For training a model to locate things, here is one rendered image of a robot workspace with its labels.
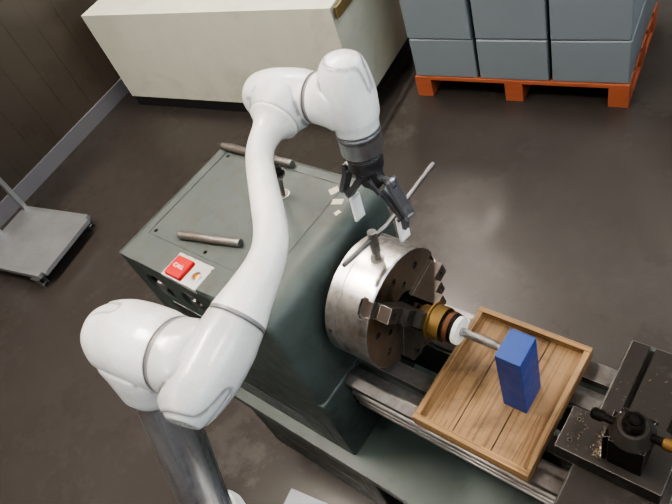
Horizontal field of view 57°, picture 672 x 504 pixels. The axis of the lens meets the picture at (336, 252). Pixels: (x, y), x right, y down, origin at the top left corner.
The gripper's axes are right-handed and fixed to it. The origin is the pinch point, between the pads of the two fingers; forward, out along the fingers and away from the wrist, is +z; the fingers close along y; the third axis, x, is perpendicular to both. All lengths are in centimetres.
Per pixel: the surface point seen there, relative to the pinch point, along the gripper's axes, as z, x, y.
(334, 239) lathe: 7.3, 4.5, 13.1
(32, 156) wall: 109, -9, 366
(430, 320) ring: 20.3, 4.5, -14.1
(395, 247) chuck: 8.8, -1.9, -0.7
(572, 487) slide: 36, 14, -55
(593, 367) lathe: 44, -19, -43
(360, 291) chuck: 10.4, 12.0, -1.5
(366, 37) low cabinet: 72, -173, 178
